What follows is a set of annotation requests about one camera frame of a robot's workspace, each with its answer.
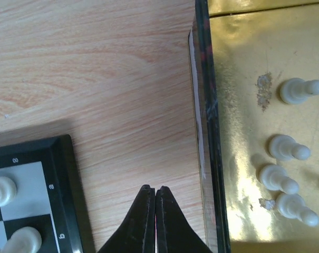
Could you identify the gold metal tin tray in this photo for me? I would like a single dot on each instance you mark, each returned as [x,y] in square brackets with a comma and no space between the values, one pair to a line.
[241,52]

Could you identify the white pawn in tin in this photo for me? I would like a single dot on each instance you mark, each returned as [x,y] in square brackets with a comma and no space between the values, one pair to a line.
[275,178]
[297,91]
[285,148]
[292,206]

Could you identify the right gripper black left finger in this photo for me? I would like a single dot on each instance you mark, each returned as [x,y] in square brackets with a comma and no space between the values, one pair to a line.
[137,231]

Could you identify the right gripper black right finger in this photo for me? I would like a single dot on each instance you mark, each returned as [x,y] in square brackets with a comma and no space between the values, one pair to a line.
[174,234]

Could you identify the white chess piece on board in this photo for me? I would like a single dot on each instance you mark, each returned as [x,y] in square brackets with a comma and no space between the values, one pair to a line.
[25,240]
[8,190]

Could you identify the black white chess board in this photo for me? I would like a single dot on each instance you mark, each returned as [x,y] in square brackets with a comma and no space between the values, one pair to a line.
[49,195]

